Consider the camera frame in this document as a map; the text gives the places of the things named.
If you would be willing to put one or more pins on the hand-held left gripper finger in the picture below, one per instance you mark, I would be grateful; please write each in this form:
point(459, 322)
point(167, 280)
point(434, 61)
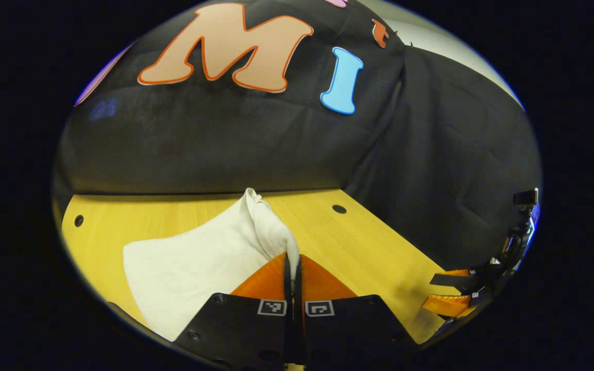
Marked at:
point(298, 319)
point(287, 319)

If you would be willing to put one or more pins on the black backdrop cloth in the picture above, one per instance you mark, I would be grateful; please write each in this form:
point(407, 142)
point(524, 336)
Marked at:
point(225, 144)

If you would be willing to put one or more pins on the white jeans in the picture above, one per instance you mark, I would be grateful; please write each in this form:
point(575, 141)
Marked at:
point(199, 273)

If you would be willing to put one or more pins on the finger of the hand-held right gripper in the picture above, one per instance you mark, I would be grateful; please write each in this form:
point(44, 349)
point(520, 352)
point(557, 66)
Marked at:
point(451, 281)
point(446, 305)

